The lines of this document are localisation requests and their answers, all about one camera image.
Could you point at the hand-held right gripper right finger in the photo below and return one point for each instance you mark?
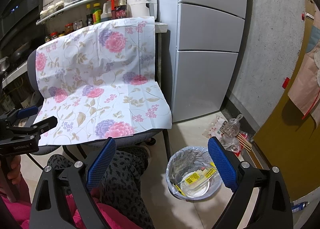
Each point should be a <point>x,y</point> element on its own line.
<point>222,166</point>

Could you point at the red white printed bag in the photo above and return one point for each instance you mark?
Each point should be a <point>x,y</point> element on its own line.
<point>212,128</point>

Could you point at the white lid spice jar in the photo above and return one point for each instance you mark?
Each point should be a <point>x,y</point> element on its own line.
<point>59,5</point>
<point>43,14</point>
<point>51,9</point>

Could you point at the person's pink jacket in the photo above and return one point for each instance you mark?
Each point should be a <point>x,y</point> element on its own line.
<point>15,214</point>

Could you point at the large dark oil bottle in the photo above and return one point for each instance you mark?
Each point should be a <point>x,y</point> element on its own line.
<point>118,6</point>

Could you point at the brown wooden door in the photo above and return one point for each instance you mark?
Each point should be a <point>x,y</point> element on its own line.
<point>287,143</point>

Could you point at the bundle of wooden sticks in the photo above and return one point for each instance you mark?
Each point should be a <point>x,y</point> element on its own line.
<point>245,141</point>

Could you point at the pink hanging cloth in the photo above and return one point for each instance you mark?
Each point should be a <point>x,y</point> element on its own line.
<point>307,81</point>

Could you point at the person's left hand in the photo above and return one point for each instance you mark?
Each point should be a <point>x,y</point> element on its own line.
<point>15,169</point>

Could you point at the red lid glass jar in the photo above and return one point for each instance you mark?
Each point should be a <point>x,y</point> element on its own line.
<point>68,29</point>

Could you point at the red wall tag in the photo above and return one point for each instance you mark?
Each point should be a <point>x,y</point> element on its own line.
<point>286,83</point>

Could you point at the dark soy sauce bottle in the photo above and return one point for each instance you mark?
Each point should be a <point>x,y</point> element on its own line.
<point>89,17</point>

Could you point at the clear bag with dark contents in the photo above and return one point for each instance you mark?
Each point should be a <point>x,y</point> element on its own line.
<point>231,131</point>

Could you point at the dark contents glass jar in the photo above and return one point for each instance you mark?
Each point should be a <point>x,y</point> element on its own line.
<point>78,25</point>

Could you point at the grey refrigerator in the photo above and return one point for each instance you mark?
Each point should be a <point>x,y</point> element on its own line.
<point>205,43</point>

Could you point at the black range hood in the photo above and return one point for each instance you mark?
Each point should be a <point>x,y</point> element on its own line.
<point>17,6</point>

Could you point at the curved white wall shelf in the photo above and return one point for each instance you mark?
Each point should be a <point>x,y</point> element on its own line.
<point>75,4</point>

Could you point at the white air fryer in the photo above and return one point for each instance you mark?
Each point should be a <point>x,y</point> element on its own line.
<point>140,3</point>

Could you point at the white jug with red cap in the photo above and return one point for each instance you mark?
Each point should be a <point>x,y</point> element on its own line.
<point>106,12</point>

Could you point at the blue white tube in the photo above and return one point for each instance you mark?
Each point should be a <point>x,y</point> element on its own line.
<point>300,207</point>

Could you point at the yellow cap green label bottle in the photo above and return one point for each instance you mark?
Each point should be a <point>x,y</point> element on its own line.
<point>97,16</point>

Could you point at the small red lid jar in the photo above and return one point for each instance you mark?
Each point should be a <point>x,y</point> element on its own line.
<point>53,36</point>

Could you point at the person's leopard print pants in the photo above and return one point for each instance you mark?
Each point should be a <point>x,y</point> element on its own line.
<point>120,176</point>

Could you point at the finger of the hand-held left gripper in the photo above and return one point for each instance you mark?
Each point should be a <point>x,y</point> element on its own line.
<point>27,112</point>
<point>45,125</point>

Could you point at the floral printed cloth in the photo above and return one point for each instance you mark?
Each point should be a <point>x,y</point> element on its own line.
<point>100,81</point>

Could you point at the black wok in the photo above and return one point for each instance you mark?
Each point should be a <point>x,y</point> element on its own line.
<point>21,52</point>

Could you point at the trash bin with white liner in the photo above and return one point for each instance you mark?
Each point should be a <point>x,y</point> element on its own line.
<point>175,169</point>

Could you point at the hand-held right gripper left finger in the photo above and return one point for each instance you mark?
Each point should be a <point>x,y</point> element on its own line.
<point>100,166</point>

